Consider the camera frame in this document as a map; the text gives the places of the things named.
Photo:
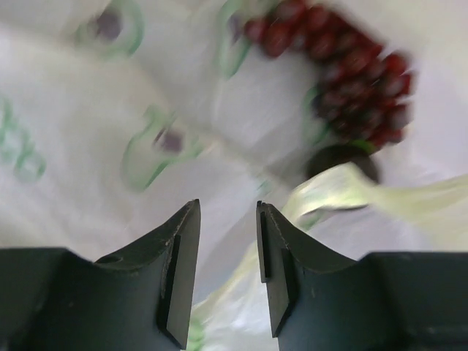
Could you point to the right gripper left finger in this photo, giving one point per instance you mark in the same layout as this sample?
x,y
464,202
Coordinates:
x,y
136,298

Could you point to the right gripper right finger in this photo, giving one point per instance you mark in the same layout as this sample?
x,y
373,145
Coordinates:
x,y
319,299

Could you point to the fake dark plum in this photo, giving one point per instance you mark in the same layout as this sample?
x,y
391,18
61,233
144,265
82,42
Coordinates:
x,y
331,156

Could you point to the pale green plastic bag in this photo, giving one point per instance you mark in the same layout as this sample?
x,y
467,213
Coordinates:
x,y
116,114

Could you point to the fake purple grape bunch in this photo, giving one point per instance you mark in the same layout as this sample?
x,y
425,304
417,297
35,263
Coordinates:
x,y
361,94

